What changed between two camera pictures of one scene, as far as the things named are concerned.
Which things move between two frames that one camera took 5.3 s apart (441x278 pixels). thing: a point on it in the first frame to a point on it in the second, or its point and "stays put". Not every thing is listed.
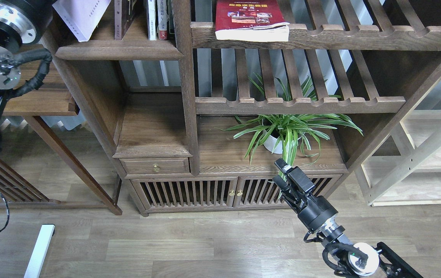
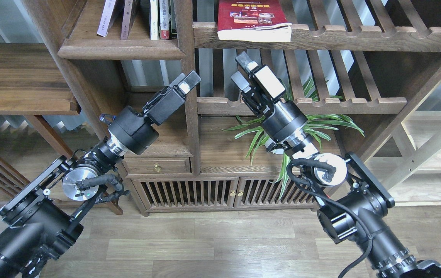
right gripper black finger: (281, 163) to (245, 60)
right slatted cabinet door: (260, 191) stays put
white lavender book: (81, 17) to (109, 11)
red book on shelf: (250, 20) stays put
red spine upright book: (163, 20) stays put
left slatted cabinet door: (185, 193) stays put
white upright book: (151, 20) stays put
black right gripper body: (312, 210) to (279, 118)
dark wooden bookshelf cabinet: (197, 100) stays put
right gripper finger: (279, 181) to (241, 82)
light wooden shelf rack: (423, 160) stays put
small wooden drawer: (155, 165) stays put
